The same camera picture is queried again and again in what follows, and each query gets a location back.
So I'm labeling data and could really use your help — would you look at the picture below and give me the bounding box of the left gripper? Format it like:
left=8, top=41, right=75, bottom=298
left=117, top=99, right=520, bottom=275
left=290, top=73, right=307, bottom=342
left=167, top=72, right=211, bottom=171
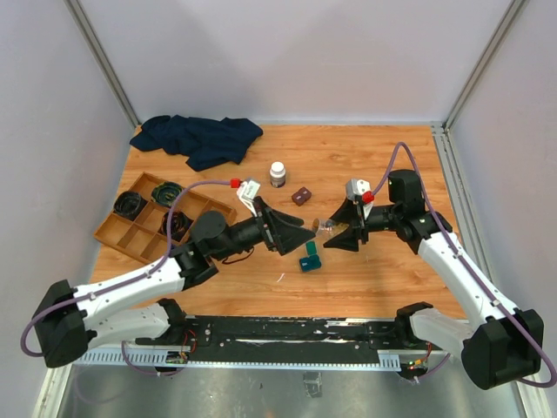
left=213, top=196, right=316, bottom=261

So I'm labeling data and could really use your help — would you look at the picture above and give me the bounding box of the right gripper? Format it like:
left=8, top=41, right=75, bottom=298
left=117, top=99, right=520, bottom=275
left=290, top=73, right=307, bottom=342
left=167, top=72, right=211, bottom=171
left=323, top=196, right=401, bottom=251

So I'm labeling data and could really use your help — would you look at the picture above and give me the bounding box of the clear jar of yellow pills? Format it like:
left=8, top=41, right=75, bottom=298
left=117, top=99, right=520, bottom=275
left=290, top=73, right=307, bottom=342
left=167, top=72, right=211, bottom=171
left=312, top=219, right=348, bottom=239

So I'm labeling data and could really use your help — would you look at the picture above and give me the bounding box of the teal pill box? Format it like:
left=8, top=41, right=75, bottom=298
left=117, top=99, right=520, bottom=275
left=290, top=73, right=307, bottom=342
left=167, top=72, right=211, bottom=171
left=299, top=241, right=322, bottom=273

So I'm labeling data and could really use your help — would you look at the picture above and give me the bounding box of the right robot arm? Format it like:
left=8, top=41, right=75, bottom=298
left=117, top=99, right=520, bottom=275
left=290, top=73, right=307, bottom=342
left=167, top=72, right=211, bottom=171
left=324, top=169, right=544, bottom=390

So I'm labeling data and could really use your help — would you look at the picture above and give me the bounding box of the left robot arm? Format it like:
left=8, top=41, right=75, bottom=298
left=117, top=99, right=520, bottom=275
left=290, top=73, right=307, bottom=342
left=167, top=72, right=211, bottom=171
left=31, top=198, right=315, bottom=368

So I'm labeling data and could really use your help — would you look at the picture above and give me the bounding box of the brown pill box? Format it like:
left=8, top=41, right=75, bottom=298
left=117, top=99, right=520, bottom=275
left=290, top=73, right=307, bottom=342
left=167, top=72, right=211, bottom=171
left=292, top=186, right=312, bottom=206

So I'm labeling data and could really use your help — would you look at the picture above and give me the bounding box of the white pill bottle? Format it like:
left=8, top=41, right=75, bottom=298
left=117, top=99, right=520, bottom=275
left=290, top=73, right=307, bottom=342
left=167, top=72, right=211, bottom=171
left=269, top=161, right=286, bottom=188

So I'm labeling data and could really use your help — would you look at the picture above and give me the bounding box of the dark blue cloth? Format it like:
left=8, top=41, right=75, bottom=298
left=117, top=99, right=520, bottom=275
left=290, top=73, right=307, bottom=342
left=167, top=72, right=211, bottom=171
left=130, top=115, right=264, bottom=172

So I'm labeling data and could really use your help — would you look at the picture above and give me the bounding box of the wooden compartment tray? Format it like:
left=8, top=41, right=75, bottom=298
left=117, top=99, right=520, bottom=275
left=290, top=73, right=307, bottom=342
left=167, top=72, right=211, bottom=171
left=94, top=172, right=236, bottom=264

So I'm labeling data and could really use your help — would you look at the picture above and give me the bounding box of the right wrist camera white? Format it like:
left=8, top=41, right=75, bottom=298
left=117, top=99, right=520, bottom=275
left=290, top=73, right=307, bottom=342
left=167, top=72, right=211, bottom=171
left=346, top=179, right=375, bottom=220

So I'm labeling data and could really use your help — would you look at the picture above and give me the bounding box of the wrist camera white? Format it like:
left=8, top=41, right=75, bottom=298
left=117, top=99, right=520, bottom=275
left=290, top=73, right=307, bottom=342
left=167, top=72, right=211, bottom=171
left=346, top=179, right=375, bottom=220
left=236, top=179, right=260, bottom=215

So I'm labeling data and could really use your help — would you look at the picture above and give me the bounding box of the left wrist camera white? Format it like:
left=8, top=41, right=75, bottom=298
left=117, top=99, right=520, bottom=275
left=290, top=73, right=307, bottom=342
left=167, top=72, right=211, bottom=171
left=236, top=179, right=260, bottom=215

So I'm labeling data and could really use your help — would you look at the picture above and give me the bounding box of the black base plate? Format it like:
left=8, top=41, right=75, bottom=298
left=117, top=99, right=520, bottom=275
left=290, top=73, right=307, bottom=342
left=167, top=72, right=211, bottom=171
left=134, top=315, right=449, bottom=367

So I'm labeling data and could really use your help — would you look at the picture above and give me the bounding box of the green yellow coiled cable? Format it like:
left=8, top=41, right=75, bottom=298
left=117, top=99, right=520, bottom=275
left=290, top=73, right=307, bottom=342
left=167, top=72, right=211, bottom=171
left=151, top=181, right=185, bottom=208

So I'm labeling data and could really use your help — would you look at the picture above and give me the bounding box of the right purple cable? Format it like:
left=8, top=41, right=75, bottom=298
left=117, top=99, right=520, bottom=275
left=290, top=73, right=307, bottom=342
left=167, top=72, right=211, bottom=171
left=363, top=141, right=557, bottom=388

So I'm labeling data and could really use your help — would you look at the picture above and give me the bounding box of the right aluminium frame post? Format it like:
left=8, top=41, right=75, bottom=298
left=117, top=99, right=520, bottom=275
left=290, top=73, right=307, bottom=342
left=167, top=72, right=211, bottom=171
left=442, top=0, right=529, bottom=131

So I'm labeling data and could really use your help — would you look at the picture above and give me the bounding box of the aluminium frame post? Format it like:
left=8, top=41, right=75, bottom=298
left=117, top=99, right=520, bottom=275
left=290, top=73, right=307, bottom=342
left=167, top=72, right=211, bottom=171
left=442, top=0, right=529, bottom=131
left=63, top=0, right=139, bottom=126

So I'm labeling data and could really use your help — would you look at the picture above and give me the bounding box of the left aluminium frame post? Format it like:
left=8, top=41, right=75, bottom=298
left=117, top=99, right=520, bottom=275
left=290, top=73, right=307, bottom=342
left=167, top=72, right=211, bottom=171
left=63, top=0, right=139, bottom=126

